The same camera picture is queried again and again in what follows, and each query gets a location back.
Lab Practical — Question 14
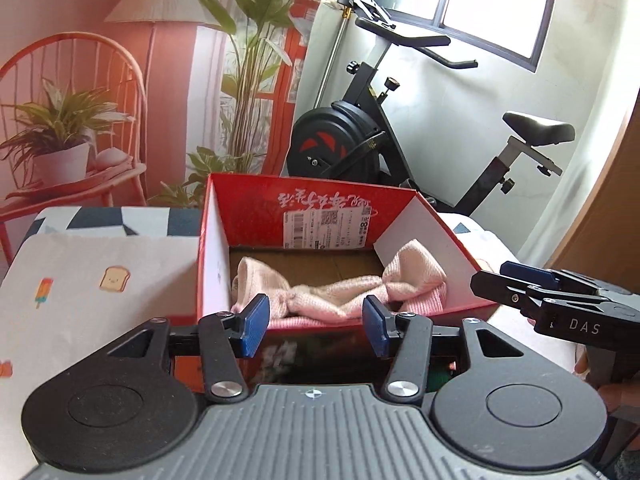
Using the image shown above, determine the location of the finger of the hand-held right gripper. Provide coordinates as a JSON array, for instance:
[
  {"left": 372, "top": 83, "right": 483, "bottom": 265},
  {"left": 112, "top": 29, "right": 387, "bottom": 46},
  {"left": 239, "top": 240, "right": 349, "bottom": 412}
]
[
  {"left": 500, "top": 261, "right": 608, "bottom": 292},
  {"left": 470, "top": 270, "right": 608, "bottom": 319}
]

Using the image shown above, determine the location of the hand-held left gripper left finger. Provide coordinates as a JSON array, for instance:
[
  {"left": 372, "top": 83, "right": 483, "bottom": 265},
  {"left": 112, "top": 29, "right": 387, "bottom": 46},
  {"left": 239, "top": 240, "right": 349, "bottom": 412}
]
[{"left": 107, "top": 294, "right": 272, "bottom": 405}]

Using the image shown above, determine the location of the red cardboard box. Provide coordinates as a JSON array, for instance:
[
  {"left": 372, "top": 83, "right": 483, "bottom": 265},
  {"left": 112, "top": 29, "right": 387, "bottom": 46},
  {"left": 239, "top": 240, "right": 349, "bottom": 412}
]
[{"left": 172, "top": 172, "right": 497, "bottom": 396}]

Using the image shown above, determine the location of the black exercise bike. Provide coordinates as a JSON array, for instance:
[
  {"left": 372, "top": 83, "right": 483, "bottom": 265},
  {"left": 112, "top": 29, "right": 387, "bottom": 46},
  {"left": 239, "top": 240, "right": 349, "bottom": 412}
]
[{"left": 286, "top": 0, "right": 576, "bottom": 217}]

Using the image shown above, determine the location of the person's right hand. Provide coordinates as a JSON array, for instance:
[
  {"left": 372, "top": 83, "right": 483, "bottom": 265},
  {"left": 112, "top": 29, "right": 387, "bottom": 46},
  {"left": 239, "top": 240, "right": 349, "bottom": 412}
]
[{"left": 574, "top": 350, "right": 626, "bottom": 416}]

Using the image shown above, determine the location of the pink knitted cloth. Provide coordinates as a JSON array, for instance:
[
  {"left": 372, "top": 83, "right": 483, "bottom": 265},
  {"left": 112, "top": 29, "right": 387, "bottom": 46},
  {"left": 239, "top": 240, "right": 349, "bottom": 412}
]
[{"left": 231, "top": 240, "right": 447, "bottom": 332}]

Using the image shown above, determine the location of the metal pole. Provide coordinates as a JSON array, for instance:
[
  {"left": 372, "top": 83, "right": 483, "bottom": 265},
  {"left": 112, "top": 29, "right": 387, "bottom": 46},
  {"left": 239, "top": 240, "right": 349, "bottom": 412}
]
[{"left": 324, "top": 5, "right": 351, "bottom": 107}]

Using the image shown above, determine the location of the wooden board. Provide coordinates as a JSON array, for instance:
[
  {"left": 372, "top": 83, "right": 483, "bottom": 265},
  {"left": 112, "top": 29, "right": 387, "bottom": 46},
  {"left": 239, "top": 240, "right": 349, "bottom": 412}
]
[{"left": 545, "top": 87, "right": 640, "bottom": 283}]

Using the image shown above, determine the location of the window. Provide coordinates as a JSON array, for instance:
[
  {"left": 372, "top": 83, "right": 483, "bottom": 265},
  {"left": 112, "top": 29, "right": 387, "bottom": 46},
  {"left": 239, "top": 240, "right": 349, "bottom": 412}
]
[{"left": 435, "top": 0, "right": 562, "bottom": 73}]

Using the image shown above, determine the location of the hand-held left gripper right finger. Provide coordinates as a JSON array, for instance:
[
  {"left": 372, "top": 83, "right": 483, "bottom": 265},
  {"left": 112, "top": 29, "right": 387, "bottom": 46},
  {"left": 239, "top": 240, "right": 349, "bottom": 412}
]
[{"left": 362, "top": 295, "right": 532, "bottom": 405}]

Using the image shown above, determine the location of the navy geometric patterned cloth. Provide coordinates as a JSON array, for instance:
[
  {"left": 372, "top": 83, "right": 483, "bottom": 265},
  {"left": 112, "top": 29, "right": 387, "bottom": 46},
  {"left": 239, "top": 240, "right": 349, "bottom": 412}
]
[{"left": 25, "top": 205, "right": 204, "bottom": 239}]

